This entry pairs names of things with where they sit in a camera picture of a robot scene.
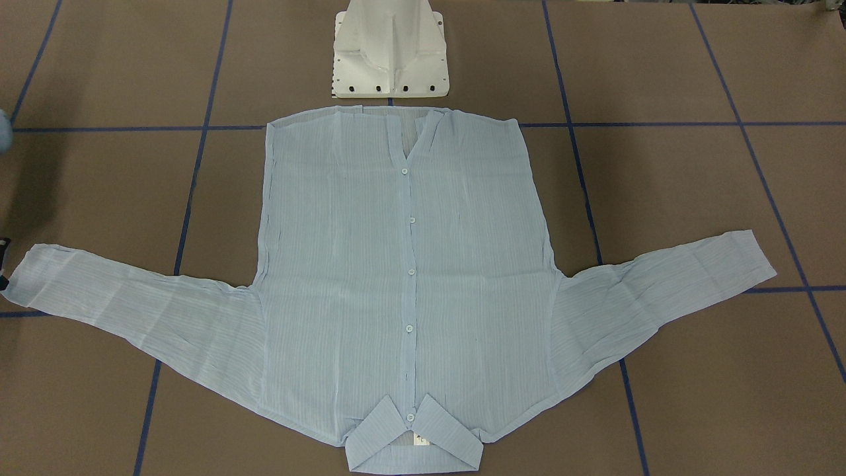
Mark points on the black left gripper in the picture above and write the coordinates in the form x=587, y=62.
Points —
x=2, y=264

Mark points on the light blue button shirt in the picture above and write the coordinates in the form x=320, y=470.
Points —
x=407, y=305

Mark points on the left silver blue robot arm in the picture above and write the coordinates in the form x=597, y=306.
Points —
x=6, y=143

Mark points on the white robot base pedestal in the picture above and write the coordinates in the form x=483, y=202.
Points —
x=389, y=50

